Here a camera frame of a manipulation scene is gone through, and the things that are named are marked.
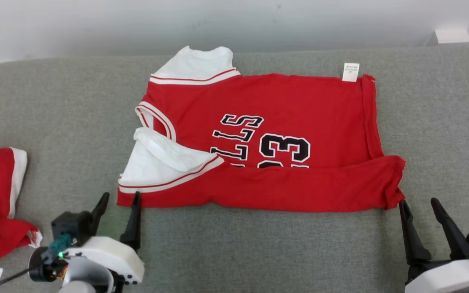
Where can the red Bulls jersey white sleeves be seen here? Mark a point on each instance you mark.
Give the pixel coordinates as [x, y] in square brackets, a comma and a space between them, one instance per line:
[291, 97]

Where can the grey fabric sofa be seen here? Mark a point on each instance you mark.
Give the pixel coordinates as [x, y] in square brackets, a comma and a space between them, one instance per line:
[299, 252]

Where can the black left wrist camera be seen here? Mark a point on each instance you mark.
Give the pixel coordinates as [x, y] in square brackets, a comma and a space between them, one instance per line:
[71, 226]

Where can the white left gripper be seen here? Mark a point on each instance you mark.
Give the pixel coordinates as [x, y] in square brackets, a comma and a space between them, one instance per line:
[112, 254]

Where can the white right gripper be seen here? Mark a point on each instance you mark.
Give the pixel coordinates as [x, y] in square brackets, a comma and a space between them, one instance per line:
[442, 278]

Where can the white wall box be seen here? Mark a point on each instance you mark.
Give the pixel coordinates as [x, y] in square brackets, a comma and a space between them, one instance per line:
[452, 36]

